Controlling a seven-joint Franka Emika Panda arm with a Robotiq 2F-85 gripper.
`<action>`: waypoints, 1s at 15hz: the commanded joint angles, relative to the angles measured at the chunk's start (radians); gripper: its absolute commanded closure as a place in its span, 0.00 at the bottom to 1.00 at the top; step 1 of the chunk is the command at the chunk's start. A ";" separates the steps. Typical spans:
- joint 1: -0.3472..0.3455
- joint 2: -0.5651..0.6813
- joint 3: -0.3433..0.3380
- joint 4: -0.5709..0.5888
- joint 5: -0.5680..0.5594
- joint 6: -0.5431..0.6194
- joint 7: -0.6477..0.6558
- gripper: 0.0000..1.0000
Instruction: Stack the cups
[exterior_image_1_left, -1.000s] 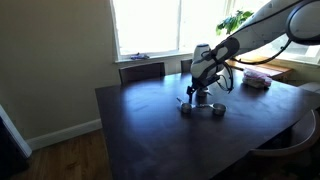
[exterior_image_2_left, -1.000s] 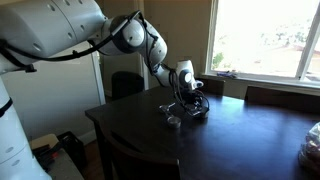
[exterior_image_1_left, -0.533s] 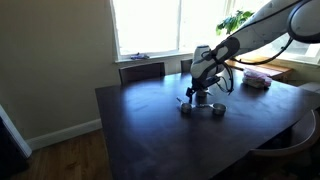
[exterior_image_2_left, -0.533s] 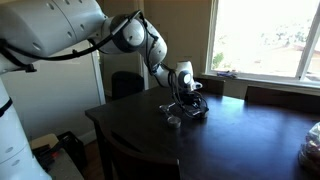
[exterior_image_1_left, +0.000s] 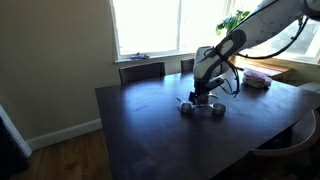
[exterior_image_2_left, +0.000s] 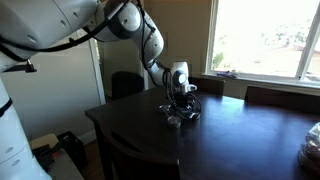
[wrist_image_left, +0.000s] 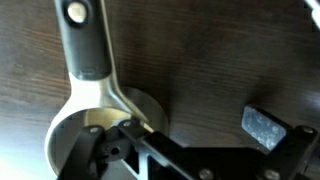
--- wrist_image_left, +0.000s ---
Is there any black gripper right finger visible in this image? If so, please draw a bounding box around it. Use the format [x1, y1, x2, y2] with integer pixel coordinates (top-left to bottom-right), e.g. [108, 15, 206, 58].
[241, 104, 320, 180]

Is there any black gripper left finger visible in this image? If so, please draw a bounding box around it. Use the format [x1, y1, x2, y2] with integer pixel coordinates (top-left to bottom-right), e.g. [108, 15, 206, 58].
[58, 118, 154, 180]

